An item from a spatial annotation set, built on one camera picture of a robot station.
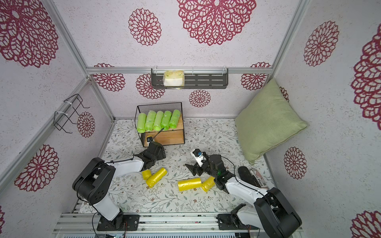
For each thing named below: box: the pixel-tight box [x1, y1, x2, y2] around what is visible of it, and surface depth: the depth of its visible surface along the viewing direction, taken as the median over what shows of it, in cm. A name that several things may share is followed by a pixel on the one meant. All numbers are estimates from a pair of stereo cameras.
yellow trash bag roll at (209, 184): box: [201, 176, 216, 193], surface depth 85 cm
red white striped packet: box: [249, 168, 269, 190], surface depth 89 cm
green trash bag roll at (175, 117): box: [169, 109, 181, 129], surface depth 94 cm
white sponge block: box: [163, 70, 185, 87], surface depth 92 cm
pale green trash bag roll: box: [152, 110, 164, 132], surface depth 93 cm
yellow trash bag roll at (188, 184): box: [177, 177, 202, 192], surface depth 85 cm
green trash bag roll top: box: [144, 110, 157, 132], surface depth 92 cm
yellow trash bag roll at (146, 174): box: [141, 169, 152, 180], surface depth 89 cm
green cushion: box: [235, 78, 309, 165], surface depth 85 cm
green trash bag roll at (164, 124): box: [160, 110, 173, 131], surface depth 93 cm
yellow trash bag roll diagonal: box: [145, 167, 168, 188], surface depth 89 cm
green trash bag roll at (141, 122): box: [136, 112, 147, 134], surface depth 92 cm
